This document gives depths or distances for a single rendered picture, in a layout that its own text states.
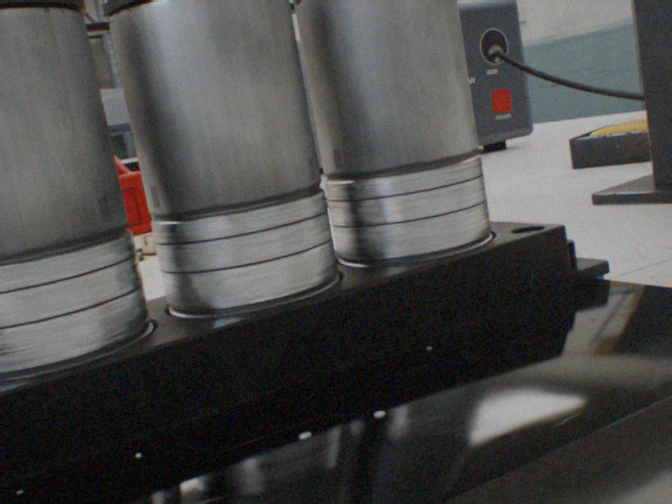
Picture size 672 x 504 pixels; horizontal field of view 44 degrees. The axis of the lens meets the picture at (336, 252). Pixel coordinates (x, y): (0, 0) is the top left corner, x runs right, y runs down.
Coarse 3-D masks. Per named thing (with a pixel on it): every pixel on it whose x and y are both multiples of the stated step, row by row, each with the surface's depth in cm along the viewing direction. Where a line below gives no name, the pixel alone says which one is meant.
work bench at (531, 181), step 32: (544, 128) 69; (576, 128) 62; (512, 160) 46; (544, 160) 43; (512, 192) 33; (544, 192) 31; (576, 192) 30; (576, 224) 24; (608, 224) 23; (640, 224) 22; (576, 256) 20; (608, 256) 19; (640, 256) 19; (160, 288) 25; (608, 480) 9; (640, 480) 9
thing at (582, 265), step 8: (568, 240) 13; (568, 248) 13; (576, 264) 13; (584, 264) 13; (592, 264) 13; (600, 264) 13; (608, 264) 13; (576, 272) 13; (584, 272) 13; (592, 272) 13; (600, 272) 13; (608, 272) 13; (576, 280) 13; (584, 280) 13
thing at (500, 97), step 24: (504, 0) 53; (480, 24) 52; (504, 24) 53; (480, 48) 52; (504, 48) 53; (480, 72) 52; (504, 72) 53; (480, 96) 52; (504, 96) 53; (528, 96) 54; (312, 120) 57; (480, 120) 52; (504, 120) 53; (528, 120) 54; (480, 144) 53; (504, 144) 55
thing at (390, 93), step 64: (320, 0) 11; (384, 0) 11; (448, 0) 12; (320, 64) 12; (384, 64) 11; (448, 64) 12; (320, 128) 12; (384, 128) 12; (448, 128) 12; (384, 192) 12; (448, 192) 12; (384, 256) 12
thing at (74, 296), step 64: (0, 64) 9; (64, 64) 9; (0, 128) 9; (64, 128) 9; (0, 192) 9; (64, 192) 9; (0, 256) 9; (64, 256) 9; (128, 256) 10; (0, 320) 9; (64, 320) 9; (128, 320) 10
